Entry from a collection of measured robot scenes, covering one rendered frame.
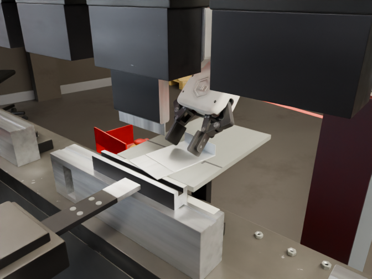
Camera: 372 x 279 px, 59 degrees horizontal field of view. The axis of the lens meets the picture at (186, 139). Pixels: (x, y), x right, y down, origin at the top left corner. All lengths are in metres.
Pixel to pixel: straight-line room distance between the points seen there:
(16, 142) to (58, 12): 0.43
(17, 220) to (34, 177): 0.43
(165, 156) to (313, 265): 0.30
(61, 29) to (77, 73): 4.38
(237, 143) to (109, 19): 0.34
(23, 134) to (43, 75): 3.72
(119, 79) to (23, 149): 0.46
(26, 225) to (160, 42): 0.25
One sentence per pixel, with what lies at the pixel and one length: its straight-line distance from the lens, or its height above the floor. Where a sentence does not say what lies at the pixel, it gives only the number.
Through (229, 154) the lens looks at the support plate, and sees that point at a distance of 0.61.
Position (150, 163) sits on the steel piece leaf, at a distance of 0.57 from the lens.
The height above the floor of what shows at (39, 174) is 0.87.
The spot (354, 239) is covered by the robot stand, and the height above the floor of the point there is 0.54.
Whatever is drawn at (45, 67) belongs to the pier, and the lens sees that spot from 4.60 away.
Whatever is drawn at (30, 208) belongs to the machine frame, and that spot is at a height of 0.81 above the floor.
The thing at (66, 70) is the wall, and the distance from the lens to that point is 4.86.
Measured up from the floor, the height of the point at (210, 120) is 1.07.
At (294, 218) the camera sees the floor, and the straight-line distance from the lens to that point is 2.19.
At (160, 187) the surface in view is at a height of 1.00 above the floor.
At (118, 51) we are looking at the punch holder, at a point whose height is 1.20.
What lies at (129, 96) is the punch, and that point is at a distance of 0.50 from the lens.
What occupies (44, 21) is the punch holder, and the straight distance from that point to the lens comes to 0.59.
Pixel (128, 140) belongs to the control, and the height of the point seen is 0.75.
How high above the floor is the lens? 1.27
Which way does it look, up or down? 24 degrees down
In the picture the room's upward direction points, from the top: straight up
